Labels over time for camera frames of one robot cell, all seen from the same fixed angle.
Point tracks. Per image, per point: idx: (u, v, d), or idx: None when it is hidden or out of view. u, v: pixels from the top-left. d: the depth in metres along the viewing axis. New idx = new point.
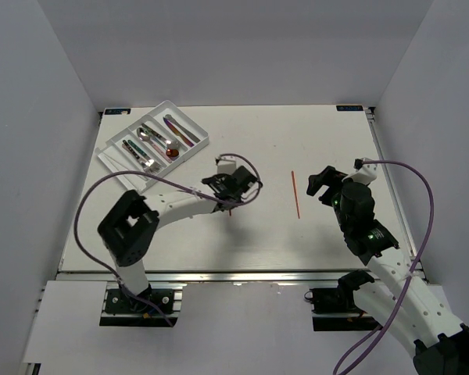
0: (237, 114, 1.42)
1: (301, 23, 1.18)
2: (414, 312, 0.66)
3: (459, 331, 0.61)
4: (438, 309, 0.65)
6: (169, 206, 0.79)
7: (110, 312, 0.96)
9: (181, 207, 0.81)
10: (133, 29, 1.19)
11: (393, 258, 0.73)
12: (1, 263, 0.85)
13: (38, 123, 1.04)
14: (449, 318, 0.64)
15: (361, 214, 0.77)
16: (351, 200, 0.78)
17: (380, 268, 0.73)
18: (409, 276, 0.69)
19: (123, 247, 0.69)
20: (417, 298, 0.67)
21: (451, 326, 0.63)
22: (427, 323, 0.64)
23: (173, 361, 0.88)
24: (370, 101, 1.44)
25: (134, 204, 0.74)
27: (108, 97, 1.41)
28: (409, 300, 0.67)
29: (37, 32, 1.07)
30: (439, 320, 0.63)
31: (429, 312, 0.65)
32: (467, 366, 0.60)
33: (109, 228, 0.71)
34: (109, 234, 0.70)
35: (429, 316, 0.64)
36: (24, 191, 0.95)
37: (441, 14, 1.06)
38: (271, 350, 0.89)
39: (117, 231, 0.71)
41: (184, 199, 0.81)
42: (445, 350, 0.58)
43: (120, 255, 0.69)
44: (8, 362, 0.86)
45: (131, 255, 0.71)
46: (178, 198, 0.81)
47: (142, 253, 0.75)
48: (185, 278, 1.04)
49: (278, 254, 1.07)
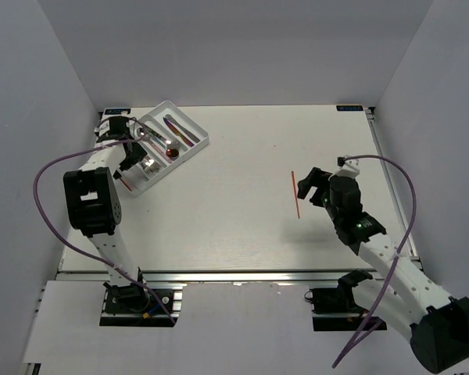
0: (237, 114, 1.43)
1: (301, 23, 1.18)
2: (402, 287, 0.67)
3: (448, 303, 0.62)
4: (427, 284, 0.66)
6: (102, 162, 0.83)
7: (109, 312, 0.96)
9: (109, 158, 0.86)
10: (133, 29, 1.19)
11: (381, 241, 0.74)
12: (1, 262, 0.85)
13: (38, 122, 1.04)
14: (437, 292, 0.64)
15: (348, 204, 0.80)
16: (338, 191, 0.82)
17: (369, 251, 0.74)
18: (396, 255, 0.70)
19: (107, 210, 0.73)
20: (403, 274, 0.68)
21: (439, 299, 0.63)
22: (416, 298, 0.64)
23: (173, 361, 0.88)
24: (370, 101, 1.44)
25: (79, 181, 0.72)
27: (108, 97, 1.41)
28: (397, 277, 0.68)
29: (37, 33, 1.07)
30: (427, 294, 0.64)
31: (417, 287, 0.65)
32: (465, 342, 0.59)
33: (81, 214, 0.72)
34: (87, 217, 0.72)
35: (417, 290, 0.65)
36: (25, 191, 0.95)
37: (441, 14, 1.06)
38: (270, 350, 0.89)
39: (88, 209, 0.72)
41: (104, 153, 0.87)
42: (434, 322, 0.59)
43: (111, 218, 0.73)
44: (8, 362, 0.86)
45: (116, 210, 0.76)
46: (97, 157, 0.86)
47: (118, 205, 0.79)
48: (185, 278, 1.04)
49: (278, 254, 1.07)
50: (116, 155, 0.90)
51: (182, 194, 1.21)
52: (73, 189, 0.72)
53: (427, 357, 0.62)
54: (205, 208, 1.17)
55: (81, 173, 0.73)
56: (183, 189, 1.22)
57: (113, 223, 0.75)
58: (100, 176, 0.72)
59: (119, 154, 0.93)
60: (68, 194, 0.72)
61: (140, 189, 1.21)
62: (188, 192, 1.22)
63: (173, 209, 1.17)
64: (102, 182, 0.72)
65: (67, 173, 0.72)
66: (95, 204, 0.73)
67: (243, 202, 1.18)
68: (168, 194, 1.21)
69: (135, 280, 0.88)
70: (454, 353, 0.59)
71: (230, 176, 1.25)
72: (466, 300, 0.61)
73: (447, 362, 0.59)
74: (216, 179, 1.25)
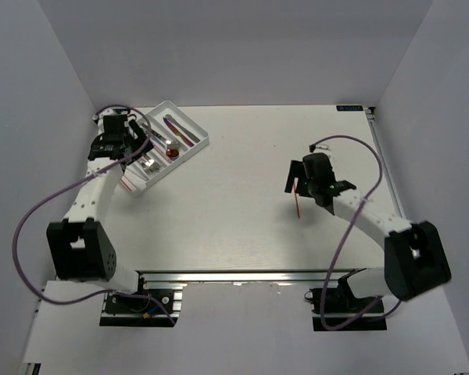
0: (236, 114, 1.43)
1: (301, 23, 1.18)
2: (370, 223, 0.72)
3: (410, 229, 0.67)
4: (390, 216, 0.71)
6: (93, 204, 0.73)
7: (110, 312, 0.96)
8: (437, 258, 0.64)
9: (101, 195, 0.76)
10: (133, 29, 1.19)
11: (349, 194, 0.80)
12: (2, 262, 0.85)
13: (38, 122, 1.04)
14: (399, 219, 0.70)
15: (318, 171, 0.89)
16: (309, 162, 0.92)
17: (341, 205, 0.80)
18: (363, 200, 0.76)
19: (98, 265, 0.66)
20: (369, 212, 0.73)
21: (402, 225, 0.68)
22: (380, 227, 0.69)
23: (173, 361, 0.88)
24: (370, 101, 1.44)
25: (66, 232, 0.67)
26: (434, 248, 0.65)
27: (109, 97, 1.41)
28: (364, 216, 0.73)
29: (37, 33, 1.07)
30: (390, 222, 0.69)
31: (381, 220, 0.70)
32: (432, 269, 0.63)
33: (69, 267, 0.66)
34: (75, 270, 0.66)
35: (381, 221, 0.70)
36: (24, 191, 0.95)
37: (441, 14, 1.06)
38: (270, 350, 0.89)
39: (77, 264, 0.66)
41: (95, 189, 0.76)
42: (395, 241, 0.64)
43: (102, 271, 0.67)
44: (8, 362, 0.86)
45: (107, 262, 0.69)
46: (87, 194, 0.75)
47: (112, 253, 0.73)
48: (185, 278, 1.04)
49: (278, 254, 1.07)
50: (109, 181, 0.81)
51: (182, 194, 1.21)
52: (58, 242, 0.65)
53: (399, 285, 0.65)
54: (205, 208, 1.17)
55: (66, 223, 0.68)
56: (183, 189, 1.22)
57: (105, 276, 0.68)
58: (88, 230, 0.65)
59: (112, 178, 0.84)
60: (53, 248, 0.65)
61: (139, 189, 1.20)
62: (188, 192, 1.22)
63: (173, 210, 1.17)
64: (91, 237, 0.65)
65: (51, 224, 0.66)
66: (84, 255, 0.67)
67: (243, 202, 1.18)
68: (168, 194, 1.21)
69: (135, 296, 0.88)
70: (422, 276, 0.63)
71: (230, 176, 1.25)
72: (426, 224, 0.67)
73: (414, 281, 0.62)
74: (216, 179, 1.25)
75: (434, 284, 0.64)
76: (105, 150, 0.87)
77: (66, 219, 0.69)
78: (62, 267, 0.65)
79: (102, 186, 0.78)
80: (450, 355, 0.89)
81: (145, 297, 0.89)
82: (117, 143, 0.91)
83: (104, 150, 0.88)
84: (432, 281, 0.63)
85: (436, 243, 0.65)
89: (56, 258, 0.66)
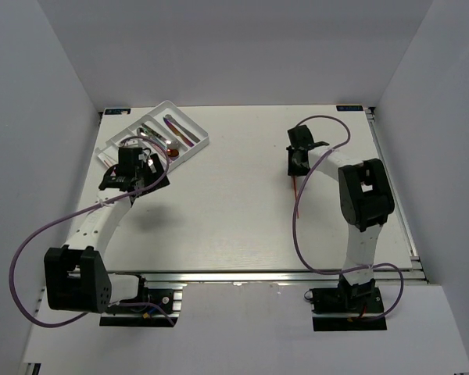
0: (236, 114, 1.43)
1: (301, 23, 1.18)
2: (332, 166, 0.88)
3: (364, 167, 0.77)
4: (346, 159, 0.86)
6: (94, 233, 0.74)
7: (109, 312, 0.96)
8: (383, 190, 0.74)
9: (105, 225, 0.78)
10: (133, 29, 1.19)
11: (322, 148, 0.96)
12: (2, 262, 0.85)
13: (38, 121, 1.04)
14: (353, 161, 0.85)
15: (299, 136, 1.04)
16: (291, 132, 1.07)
17: (314, 159, 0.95)
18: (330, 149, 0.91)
19: (90, 300, 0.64)
20: (334, 158, 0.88)
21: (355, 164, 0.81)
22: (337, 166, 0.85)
23: (173, 361, 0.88)
24: (370, 101, 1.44)
25: (63, 260, 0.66)
26: (381, 179, 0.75)
27: (108, 97, 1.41)
28: (328, 162, 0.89)
29: (37, 33, 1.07)
30: (345, 162, 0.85)
31: (340, 162, 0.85)
32: (379, 198, 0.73)
33: (61, 297, 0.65)
34: (66, 299, 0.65)
35: (340, 162, 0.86)
36: (24, 191, 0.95)
37: (441, 14, 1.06)
38: (270, 350, 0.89)
39: (70, 294, 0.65)
41: (101, 219, 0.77)
42: (347, 170, 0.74)
43: (92, 305, 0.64)
44: (8, 362, 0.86)
45: (102, 296, 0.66)
46: (91, 223, 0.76)
47: (109, 286, 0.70)
48: (185, 278, 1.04)
49: (278, 254, 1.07)
50: (116, 212, 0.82)
51: (181, 194, 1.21)
52: (54, 269, 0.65)
53: (349, 210, 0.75)
54: (205, 208, 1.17)
55: (66, 251, 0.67)
56: (183, 189, 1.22)
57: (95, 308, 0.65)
58: (85, 260, 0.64)
59: (119, 211, 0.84)
60: (49, 274, 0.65)
61: None
62: (188, 192, 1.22)
63: (173, 210, 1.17)
64: (86, 269, 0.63)
65: (51, 250, 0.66)
66: (78, 287, 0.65)
67: (243, 202, 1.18)
68: (168, 194, 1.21)
69: (137, 304, 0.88)
70: (370, 203, 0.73)
71: (230, 176, 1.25)
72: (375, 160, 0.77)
73: (363, 205, 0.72)
74: (216, 179, 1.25)
75: (381, 210, 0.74)
76: (116, 181, 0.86)
77: (66, 246, 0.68)
78: (55, 294, 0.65)
79: (108, 216, 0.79)
80: (451, 355, 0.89)
81: (144, 304, 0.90)
82: (130, 174, 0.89)
83: (116, 181, 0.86)
84: (379, 208, 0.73)
85: (381, 175, 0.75)
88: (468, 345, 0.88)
89: (51, 284, 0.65)
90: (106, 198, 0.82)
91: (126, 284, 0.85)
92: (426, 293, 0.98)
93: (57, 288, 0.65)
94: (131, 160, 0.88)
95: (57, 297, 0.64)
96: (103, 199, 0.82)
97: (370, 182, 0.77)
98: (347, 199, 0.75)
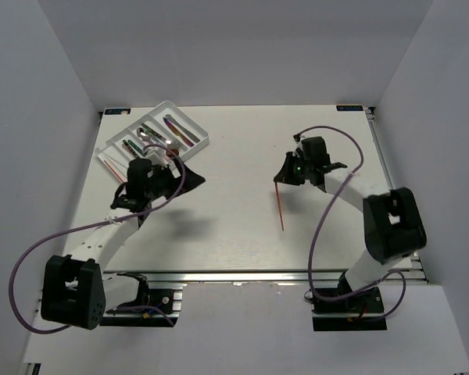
0: (236, 114, 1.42)
1: (301, 23, 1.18)
2: (353, 192, 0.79)
3: (392, 196, 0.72)
4: (371, 185, 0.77)
6: (98, 248, 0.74)
7: (110, 312, 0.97)
8: (413, 222, 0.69)
9: (110, 241, 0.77)
10: (133, 29, 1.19)
11: (339, 170, 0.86)
12: (2, 262, 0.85)
13: (38, 121, 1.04)
14: (379, 186, 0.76)
15: (316, 152, 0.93)
16: (306, 144, 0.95)
17: (331, 183, 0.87)
18: (349, 174, 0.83)
19: (81, 314, 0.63)
20: (356, 184, 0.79)
21: (381, 192, 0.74)
22: (360, 194, 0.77)
23: (173, 362, 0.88)
24: (370, 101, 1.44)
25: (64, 269, 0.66)
26: (409, 209, 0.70)
27: (108, 97, 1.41)
28: (350, 188, 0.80)
29: (37, 32, 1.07)
30: (370, 188, 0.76)
31: (363, 187, 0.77)
32: (408, 230, 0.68)
33: (54, 307, 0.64)
34: (58, 311, 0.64)
35: (363, 190, 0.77)
36: (24, 191, 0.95)
37: (442, 14, 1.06)
38: (270, 350, 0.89)
39: (64, 305, 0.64)
41: (106, 234, 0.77)
42: (372, 200, 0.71)
43: (83, 320, 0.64)
44: (8, 362, 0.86)
45: (93, 312, 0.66)
46: (97, 238, 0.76)
47: (103, 302, 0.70)
48: (185, 278, 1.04)
49: (278, 254, 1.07)
50: (123, 230, 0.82)
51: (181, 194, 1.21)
52: (52, 277, 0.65)
53: (377, 247, 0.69)
54: (204, 208, 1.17)
55: (68, 261, 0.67)
56: None
57: (85, 325, 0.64)
58: (84, 273, 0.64)
59: (127, 229, 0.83)
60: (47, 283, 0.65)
61: None
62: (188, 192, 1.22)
63: (173, 210, 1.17)
64: (85, 283, 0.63)
65: (54, 257, 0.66)
66: (73, 300, 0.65)
67: (243, 202, 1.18)
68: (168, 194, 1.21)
69: (136, 307, 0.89)
70: (398, 236, 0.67)
71: (230, 176, 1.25)
72: (405, 191, 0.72)
73: (389, 237, 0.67)
74: (216, 179, 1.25)
75: (412, 246, 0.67)
76: (127, 203, 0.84)
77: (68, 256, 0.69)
78: (49, 304, 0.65)
79: (115, 233, 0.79)
80: (451, 355, 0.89)
81: (144, 307, 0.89)
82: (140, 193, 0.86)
83: (127, 203, 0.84)
84: (409, 242, 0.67)
85: (410, 207, 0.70)
88: (468, 345, 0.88)
89: (46, 293, 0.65)
90: (116, 215, 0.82)
91: (123, 286, 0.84)
92: (426, 294, 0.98)
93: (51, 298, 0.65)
94: (141, 182, 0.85)
95: (50, 307, 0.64)
96: (112, 216, 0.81)
97: (399, 214, 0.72)
98: (374, 234, 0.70)
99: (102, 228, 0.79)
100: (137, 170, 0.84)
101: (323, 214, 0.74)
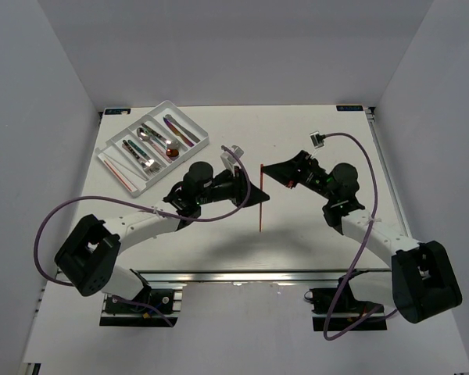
0: (236, 114, 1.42)
1: (300, 23, 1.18)
2: (379, 244, 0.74)
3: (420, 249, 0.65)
4: (398, 235, 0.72)
6: (130, 229, 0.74)
7: (109, 312, 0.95)
8: (447, 280, 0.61)
9: (143, 228, 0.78)
10: (133, 29, 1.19)
11: (359, 213, 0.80)
12: (1, 262, 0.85)
13: (38, 122, 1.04)
14: (406, 240, 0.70)
15: (345, 194, 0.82)
16: (338, 180, 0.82)
17: (349, 223, 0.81)
18: (371, 219, 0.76)
19: (84, 277, 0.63)
20: (378, 233, 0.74)
21: (409, 244, 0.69)
22: (388, 247, 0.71)
23: (173, 362, 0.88)
24: (370, 101, 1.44)
25: (93, 230, 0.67)
26: (442, 266, 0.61)
27: (109, 97, 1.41)
28: (374, 237, 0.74)
29: (37, 32, 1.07)
30: (398, 241, 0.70)
31: (388, 239, 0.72)
32: (441, 289, 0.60)
33: (65, 259, 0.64)
34: (66, 263, 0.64)
35: (389, 242, 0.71)
36: (24, 191, 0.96)
37: (441, 14, 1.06)
38: (270, 350, 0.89)
39: (75, 262, 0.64)
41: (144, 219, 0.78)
42: (401, 258, 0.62)
43: (80, 282, 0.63)
44: (8, 362, 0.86)
45: (94, 281, 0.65)
46: (134, 218, 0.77)
47: (107, 279, 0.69)
48: (185, 277, 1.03)
49: (278, 253, 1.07)
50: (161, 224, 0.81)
51: None
52: (79, 232, 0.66)
53: (405, 305, 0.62)
54: (204, 208, 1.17)
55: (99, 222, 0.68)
56: None
57: (80, 288, 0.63)
58: (108, 244, 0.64)
59: (163, 224, 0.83)
60: (73, 233, 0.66)
61: (140, 190, 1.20)
62: None
63: None
64: (102, 251, 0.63)
65: (92, 214, 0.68)
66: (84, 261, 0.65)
67: None
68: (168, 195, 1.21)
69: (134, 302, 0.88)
70: (430, 294, 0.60)
71: None
72: (434, 243, 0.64)
73: (423, 299, 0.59)
74: None
75: (445, 306, 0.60)
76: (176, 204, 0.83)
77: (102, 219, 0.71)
78: (62, 253, 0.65)
79: (152, 223, 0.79)
80: (451, 355, 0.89)
81: (144, 304, 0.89)
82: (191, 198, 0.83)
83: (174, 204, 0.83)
84: (443, 302, 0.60)
85: (445, 263, 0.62)
88: (468, 344, 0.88)
89: (67, 241, 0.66)
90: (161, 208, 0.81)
91: (123, 287, 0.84)
92: None
93: (66, 250, 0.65)
94: (193, 191, 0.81)
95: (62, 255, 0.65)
96: (158, 208, 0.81)
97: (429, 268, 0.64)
98: (403, 294, 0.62)
99: (144, 212, 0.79)
100: (191, 178, 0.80)
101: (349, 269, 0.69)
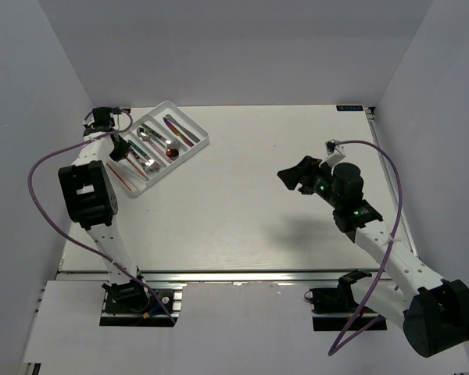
0: (236, 114, 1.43)
1: (301, 23, 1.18)
2: (396, 271, 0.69)
3: (440, 286, 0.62)
4: (420, 268, 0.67)
6: (94, 155, 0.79)
7: (110, 312, 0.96)
8: (464, 319, 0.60)
9: (99, 151, 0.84)
10: (133, 28, 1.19)
11: (377, 228, 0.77)
12: (1, 262, 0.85)
13: (37, 121, 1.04)
14: (429, 274, 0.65)
15: (351, 193, 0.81)
16: (341, 178, 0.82)
17: (364, 237, 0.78)
18: (390, 240, 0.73)
19: (105, 207, 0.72)
20: (397, 258, 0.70)
21: (432, 282, 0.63)
22: (408, 280, 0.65)
23: (173, 361, 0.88)
24: (370, 101, 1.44)
25: (76, 176, 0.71)
26: (463, 308, 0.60)
27: (109, 97, 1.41)
28: (392, 262, 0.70)
29: (36, 32, 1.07)
30: (420, 276, 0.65)
31: (409, 269, 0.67)
32: (456, 328, 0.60)
33: (82, 211, 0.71)
34: (87, 212, 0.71)
35: (409, 272, 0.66)
36: (24, 191, 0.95)
37: (442, 14, 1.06)
38: (270, 350, 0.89)
39: (87, 208, 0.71)
41: (94, 147, 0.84)
42: (423, 298, 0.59)
43: (109, 208, 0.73)
44: (8, 362, 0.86)
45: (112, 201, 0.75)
46: (87, 151, 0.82)
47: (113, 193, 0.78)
48: (185, 278, 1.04)
49: (278, 253, 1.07)
50: (105, 146, 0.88)
51: (182, 194, 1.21)
52: (69, 186, 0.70)
53: (417, 337, 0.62)
54: (205, 208, 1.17)
55: (75, 169, 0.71)
56: (182, 189, 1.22)
57: (112, 212, 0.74)
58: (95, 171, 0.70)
59: (107, 146, 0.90)
60: (65, 193, 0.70)
61: (140, 190, 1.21)
62: (187, 192, 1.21)
63: (174, 209, 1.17)
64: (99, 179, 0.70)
65: (60, 169, 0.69)
66: (91, 195, 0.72)
67: (242, 202, 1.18)
68: (168, 194, 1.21)
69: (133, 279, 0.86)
70: (444, 332, 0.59)
71: (230, 176, 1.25)
72: (459, 283, 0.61)
73: (438, 341, 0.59)
74: (216, 180, 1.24)
75: (455, 343, 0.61)
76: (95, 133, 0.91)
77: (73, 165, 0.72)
78: (75, 211, 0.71)
79: (99, 144, 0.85)
80: (450, 355, 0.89)
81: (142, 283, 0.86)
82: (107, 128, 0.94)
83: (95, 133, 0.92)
84: (454, 340, 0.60)
85: (467, 306, 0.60)
88: (468, 344, 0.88)
89: (67, 201, 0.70)
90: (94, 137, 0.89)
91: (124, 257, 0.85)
92: None
93: (75, 206, 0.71)
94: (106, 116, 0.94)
95: (77, 213, 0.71)
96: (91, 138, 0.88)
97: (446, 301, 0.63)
98: (418, 330, 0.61)
99: (84, 147, 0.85)
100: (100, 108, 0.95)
101: (366, 294, 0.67)
